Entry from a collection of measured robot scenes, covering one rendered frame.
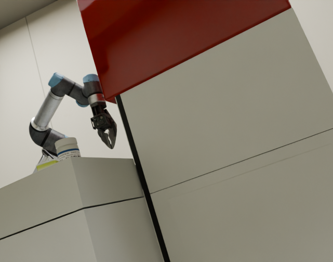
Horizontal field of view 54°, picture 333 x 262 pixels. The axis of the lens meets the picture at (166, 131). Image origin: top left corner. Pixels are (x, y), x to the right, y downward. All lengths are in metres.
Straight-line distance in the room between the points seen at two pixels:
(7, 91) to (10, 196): 3.43
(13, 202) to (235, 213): 0.68
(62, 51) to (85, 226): 3.39
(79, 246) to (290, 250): 0.61
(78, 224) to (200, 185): 0.42
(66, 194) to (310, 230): 0.71
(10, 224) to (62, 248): 0.20
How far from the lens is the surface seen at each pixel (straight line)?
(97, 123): 1.46
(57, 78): 1.61
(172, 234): 1.18
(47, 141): 1.86
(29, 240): 1.06
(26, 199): 1.05
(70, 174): 0.94
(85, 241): 0.92
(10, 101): 4.41
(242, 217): 1.09
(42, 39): 4.39
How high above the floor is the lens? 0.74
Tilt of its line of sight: 13 degrees up
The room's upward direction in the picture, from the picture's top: 18 degrees counter-clockwise
